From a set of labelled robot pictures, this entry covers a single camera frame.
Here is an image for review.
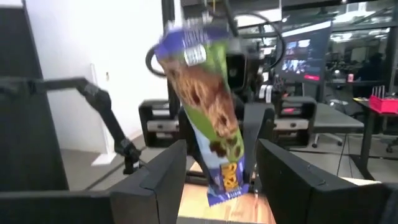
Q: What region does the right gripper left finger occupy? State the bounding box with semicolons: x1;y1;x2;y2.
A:
0;139;188;224

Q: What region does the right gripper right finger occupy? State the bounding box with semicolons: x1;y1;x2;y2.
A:
256;138;398;224

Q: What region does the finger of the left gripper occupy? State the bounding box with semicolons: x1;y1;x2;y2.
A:
178;106;208;185
243;102;277;185

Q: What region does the purple green Chewy bar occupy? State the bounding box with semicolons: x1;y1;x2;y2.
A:
154;18;250;207

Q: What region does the grey side table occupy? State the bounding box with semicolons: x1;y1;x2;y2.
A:
312;102;365;135

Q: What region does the lit computer monitor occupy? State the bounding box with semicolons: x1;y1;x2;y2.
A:
275;21;333;85

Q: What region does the black office desk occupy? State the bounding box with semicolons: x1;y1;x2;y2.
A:
353;97;398;182

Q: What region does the person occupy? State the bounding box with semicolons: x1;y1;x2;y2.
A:
355;52;388;98

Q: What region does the red pen box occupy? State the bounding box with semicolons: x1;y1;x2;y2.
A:
369;86;398;114

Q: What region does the black flat panel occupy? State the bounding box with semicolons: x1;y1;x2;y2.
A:
0;6;70;191

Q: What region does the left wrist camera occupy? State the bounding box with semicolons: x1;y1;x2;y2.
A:
225;52;249;93

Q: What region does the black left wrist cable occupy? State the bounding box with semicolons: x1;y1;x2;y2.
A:
145;43;169;78

